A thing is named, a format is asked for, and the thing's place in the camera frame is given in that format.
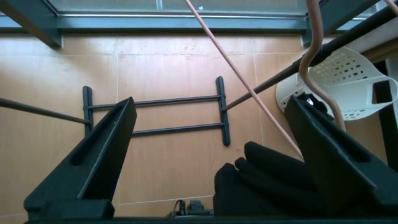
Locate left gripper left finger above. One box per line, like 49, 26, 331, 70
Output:
23, 96, 138, 219

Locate black shorts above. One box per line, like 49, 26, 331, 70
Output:
213, 141, 327, 218

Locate black clothes rack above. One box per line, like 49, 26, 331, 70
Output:
0, 2, 398, 147

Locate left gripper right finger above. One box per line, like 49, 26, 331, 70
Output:
284, 95, 398, 217

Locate window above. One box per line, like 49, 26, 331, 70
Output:
0, 0, 398, 49

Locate white laundry basket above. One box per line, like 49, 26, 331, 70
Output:
275, 46, 398, 122

